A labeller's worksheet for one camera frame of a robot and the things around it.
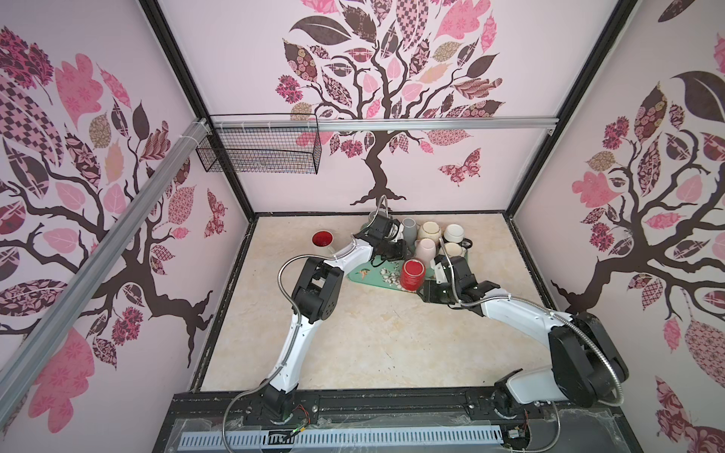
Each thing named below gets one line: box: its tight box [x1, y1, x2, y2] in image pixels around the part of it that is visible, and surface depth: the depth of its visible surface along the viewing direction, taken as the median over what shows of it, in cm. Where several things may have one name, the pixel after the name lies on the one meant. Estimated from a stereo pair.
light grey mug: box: [402, 217, 422, 251], surface depth 106 cm
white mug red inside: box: [311, 230, 336, 253], surface depth 106 cm
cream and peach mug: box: [417, 220, 442, 242], surface depth 105 cm
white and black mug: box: [443, 223, 473, 249], surface depth 105 cm
